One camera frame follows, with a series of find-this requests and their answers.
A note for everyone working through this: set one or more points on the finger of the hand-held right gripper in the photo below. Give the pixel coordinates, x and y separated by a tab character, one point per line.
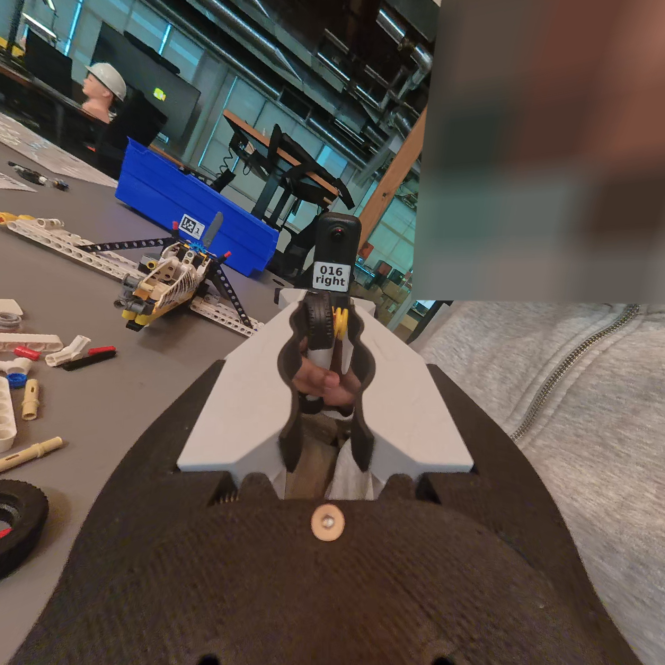
364	306
290	297

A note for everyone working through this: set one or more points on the grey zip hoodie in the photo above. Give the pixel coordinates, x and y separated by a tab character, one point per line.
597	415

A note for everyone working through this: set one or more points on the khaki trousers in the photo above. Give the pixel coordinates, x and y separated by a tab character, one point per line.
306	462

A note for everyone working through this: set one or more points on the small black monitor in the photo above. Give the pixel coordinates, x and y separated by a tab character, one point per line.
47	62

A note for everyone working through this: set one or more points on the person's right hand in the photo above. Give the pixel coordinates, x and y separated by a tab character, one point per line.
332	387

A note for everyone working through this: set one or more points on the stacked cardboard boxes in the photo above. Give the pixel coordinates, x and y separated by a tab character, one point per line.
384	291

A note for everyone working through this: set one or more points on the pile of loose lego pieces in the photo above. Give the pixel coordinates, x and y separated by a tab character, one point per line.
57	356

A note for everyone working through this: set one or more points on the small black lego tire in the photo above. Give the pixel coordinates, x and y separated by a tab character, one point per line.
318	322

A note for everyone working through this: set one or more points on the white hard hat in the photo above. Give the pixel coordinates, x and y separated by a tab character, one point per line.
109	78

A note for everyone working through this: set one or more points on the blue plastic bin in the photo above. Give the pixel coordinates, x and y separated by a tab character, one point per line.
171	192

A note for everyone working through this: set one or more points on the mannequin head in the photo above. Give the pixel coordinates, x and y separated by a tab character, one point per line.
98	101

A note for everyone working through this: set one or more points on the yellow lego wheel rim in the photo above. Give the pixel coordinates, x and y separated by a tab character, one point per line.
340	322

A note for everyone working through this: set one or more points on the large black lego tire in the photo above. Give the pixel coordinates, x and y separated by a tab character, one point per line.
26	524

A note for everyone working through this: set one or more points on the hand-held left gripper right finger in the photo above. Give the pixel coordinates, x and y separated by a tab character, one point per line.
415	415

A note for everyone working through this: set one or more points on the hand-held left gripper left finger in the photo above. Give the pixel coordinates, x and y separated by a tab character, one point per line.
234	415

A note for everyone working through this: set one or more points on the white shirt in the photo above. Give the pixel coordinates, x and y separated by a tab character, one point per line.
348	473

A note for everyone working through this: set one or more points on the wooden support beam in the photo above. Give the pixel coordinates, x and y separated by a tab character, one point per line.
395	176

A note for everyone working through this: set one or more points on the small dark lego piece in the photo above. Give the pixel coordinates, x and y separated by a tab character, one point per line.
60	184

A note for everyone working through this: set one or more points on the wooden top standing desk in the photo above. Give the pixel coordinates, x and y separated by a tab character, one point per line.
311	179

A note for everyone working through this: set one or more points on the large black monitor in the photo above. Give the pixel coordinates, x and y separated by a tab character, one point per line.
135	57

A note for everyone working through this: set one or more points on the black marker pen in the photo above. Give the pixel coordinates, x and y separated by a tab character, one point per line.
28	172

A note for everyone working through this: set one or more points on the lego instruction booklet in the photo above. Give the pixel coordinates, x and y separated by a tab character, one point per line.
57	156
13	182

